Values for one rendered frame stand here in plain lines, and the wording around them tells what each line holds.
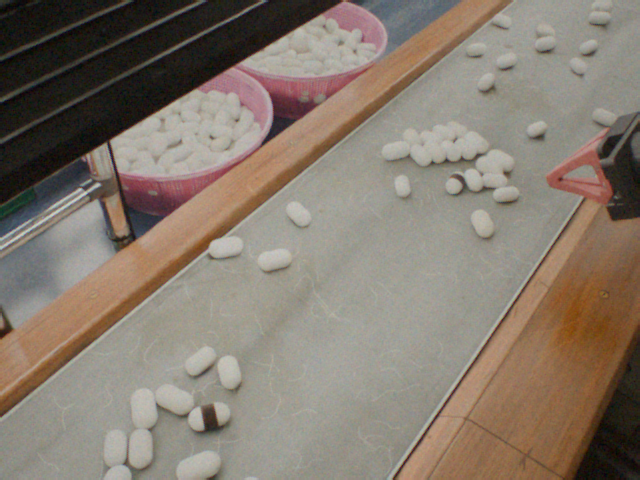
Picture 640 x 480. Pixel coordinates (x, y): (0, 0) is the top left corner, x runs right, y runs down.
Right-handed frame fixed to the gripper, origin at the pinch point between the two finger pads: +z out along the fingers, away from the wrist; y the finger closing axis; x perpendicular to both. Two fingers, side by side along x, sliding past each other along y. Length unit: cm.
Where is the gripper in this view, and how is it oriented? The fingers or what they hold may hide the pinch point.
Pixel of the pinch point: (555, 179)
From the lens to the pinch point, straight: 69.5
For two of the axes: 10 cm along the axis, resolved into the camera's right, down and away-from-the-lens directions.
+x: 5.0, 8.1, 2.9
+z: -6.1, 1.0, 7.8
